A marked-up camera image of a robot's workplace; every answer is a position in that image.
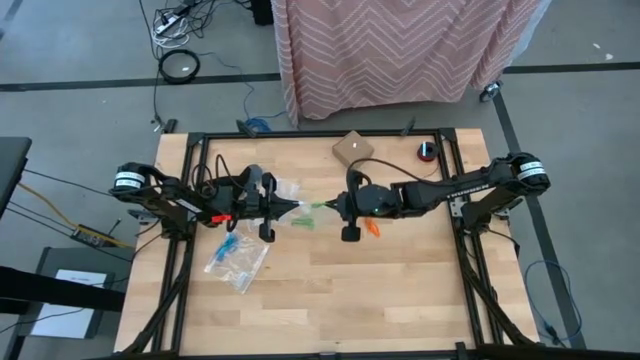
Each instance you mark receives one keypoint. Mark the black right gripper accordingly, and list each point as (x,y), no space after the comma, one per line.
(375,202)

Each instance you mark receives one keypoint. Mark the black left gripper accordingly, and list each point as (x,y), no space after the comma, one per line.
(265,205)

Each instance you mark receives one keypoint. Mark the clear plastic zip bag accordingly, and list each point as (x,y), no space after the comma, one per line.
(312,215)
(289,189)
(240,272)

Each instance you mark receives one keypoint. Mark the green rubber band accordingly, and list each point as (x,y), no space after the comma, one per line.
(309,225)
(297,222)
(317,204)

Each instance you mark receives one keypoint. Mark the blue rubber band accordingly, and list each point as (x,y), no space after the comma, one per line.
(230,242)
(221,256)

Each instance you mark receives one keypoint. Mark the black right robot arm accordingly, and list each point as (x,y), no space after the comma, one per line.
(450,192)

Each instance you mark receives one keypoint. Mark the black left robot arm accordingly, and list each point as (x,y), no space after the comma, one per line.
(170,197)

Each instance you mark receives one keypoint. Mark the small cardboard box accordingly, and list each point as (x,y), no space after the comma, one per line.
(352,149)

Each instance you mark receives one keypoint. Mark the black metal clamp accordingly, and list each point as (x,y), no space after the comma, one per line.
(409,127)
(246,127)
(170,126)

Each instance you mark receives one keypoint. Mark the pink chevron curtain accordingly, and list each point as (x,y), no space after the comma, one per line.
(390,50)

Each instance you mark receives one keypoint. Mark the grey floor mat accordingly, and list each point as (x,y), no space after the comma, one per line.
(117,260)

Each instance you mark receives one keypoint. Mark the black floor box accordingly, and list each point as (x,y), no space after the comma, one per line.
(262,12)

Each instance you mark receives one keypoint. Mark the black power brick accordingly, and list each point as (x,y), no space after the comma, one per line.
(90,236)

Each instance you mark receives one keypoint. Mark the white power strip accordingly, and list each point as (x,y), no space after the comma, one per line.
(167,24)

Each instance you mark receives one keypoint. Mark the black bar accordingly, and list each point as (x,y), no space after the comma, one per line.
(50,290)

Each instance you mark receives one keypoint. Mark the white paper sheet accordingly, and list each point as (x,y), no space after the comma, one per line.
(65,324)

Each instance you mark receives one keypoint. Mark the black side desk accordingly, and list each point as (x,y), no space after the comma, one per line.
(12,170)

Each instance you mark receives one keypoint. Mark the black aluminium table frame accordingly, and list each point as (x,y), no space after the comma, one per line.
(300,134)

